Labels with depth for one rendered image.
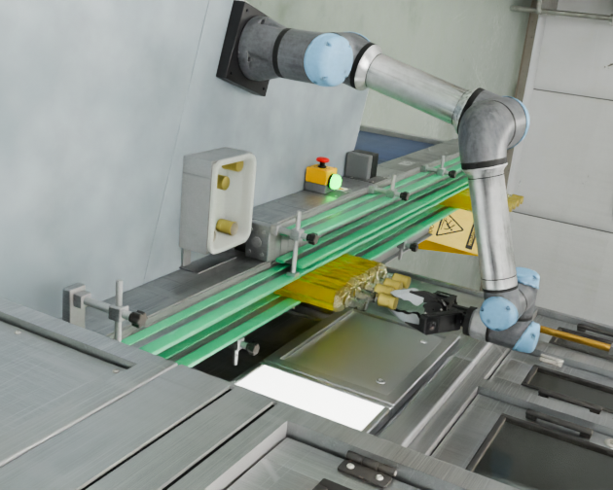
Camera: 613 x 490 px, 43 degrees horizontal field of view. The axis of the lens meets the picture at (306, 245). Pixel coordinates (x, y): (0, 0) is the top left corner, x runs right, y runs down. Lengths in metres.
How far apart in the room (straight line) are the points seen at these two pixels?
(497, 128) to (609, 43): 6.02
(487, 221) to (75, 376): 0.95
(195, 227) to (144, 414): 0.92
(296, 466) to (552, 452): 0.98
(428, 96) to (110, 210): 0.75
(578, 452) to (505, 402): 0.23
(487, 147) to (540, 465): 0.67
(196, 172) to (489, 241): 0.67
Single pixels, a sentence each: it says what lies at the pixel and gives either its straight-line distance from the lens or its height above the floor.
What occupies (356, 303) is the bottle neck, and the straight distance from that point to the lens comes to 1.93.
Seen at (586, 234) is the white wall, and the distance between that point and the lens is 7.89.
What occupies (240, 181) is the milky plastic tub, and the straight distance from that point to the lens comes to 1.92.
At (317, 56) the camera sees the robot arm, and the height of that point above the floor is 0.98.
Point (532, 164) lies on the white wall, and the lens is 7.87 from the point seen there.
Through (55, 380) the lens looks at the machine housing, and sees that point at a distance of 1.06.
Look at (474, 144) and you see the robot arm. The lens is 1.66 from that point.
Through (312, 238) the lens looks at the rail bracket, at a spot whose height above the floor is 1.01.
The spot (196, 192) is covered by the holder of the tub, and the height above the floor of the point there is 0.79.
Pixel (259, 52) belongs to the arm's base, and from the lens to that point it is 1.86.
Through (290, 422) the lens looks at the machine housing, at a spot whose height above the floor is 1.44.
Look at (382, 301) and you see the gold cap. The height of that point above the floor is 1.17.
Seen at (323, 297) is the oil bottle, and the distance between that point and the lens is 1.95.
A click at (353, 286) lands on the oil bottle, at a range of 1.98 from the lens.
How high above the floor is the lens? 1.81
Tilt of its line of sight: 26 degrees down
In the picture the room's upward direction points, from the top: 105 degrees clockwise
